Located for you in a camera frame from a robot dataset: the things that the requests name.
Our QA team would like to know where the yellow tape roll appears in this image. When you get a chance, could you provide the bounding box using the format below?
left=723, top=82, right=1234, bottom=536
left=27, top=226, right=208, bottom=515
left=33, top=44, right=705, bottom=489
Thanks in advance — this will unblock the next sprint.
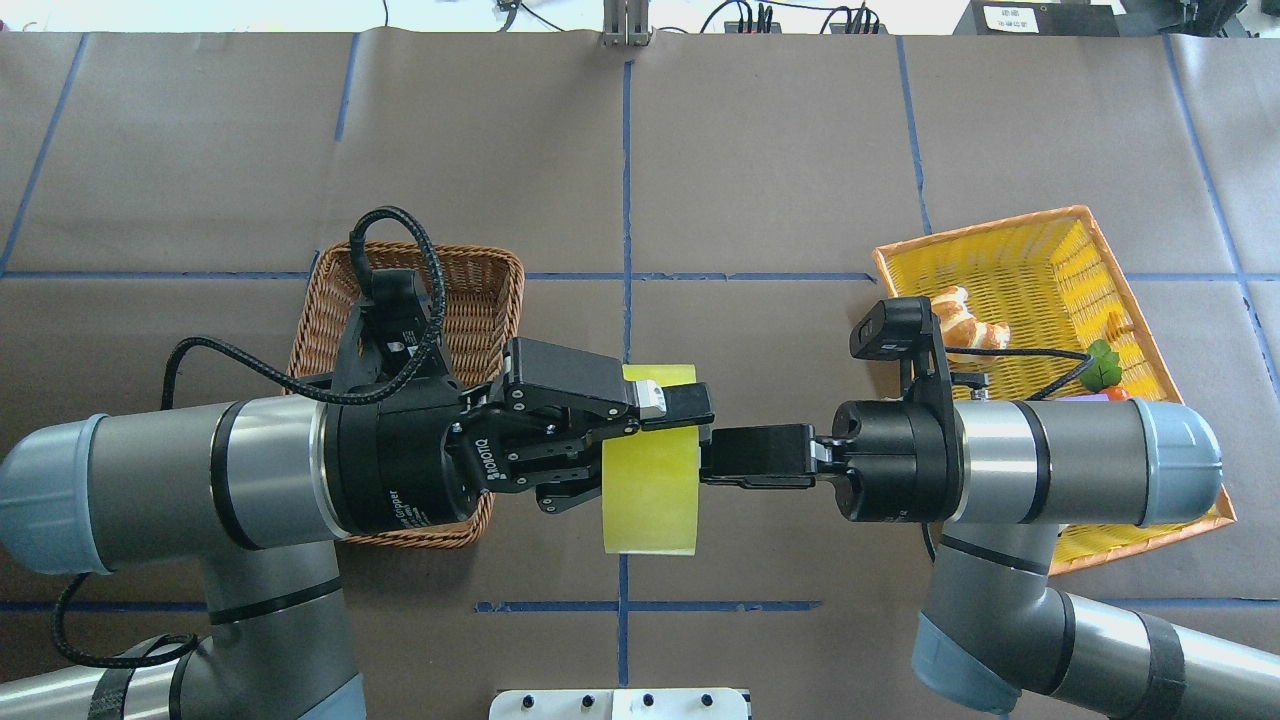
left=602, top=427, right=701, bottom=557

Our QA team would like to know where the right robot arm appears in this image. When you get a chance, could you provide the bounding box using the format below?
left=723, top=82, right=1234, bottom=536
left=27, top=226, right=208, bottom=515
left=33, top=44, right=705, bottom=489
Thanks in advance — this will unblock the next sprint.
left=701, top=397, right=1279, bottom=719

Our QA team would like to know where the yellow plastic basket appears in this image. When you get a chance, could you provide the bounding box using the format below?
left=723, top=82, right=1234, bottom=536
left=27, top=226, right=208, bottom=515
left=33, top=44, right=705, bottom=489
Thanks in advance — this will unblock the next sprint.
left=873, top=205, right=1236, bottom=575

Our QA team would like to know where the toy croissant bread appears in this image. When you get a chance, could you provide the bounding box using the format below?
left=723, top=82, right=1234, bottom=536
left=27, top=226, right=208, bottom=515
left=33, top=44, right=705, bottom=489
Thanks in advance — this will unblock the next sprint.
left=931, top=286, right=1012, bottom=350

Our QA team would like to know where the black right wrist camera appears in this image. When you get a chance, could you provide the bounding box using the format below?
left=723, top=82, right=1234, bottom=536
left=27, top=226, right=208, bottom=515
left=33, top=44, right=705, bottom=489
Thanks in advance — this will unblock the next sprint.
left=847, top=296, right=991, bottom=404

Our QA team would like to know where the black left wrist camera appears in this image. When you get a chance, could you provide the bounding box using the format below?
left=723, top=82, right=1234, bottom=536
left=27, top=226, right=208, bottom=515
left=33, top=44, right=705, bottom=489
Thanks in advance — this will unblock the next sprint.
left=330, top=268, right=452, bottom=393

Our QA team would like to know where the brown wicker basket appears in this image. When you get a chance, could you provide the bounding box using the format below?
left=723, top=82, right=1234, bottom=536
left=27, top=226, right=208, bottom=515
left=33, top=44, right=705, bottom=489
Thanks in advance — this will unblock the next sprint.
left=288, top=242, right=527, bottom=550

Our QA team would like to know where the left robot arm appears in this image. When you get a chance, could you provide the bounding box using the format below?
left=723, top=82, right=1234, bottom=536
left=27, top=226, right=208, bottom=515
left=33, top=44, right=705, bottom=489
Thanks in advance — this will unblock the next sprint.
left=3, top=340, right=713, bottom=719

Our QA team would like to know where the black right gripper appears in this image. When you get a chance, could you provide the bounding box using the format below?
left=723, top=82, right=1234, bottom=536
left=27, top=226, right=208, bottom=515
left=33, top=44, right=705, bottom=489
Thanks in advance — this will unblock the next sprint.
left=699, top=398, right=963, bottom=523

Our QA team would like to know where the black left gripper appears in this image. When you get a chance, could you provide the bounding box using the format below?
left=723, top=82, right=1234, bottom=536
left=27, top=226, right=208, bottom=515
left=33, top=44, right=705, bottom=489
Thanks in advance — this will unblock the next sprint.
left=323, top=338, right=716, bottom=536

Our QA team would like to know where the orange toy carrot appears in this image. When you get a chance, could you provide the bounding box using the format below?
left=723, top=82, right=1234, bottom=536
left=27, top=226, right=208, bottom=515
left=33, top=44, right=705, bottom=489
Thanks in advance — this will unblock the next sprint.
left=1076, top=311, right=1133, bottom=401

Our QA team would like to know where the aluminium frame post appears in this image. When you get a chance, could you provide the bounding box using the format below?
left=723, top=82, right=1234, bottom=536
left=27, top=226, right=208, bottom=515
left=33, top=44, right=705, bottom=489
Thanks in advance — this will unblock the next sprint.
left=602, top=0, right=652, bottom=47

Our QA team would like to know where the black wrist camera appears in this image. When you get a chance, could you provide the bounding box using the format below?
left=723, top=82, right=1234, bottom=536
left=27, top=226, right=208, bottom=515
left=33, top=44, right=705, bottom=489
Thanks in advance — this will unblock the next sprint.
left=847, top=296, right=991, bottom=404
left=330, top=268, right=452, bottom=393

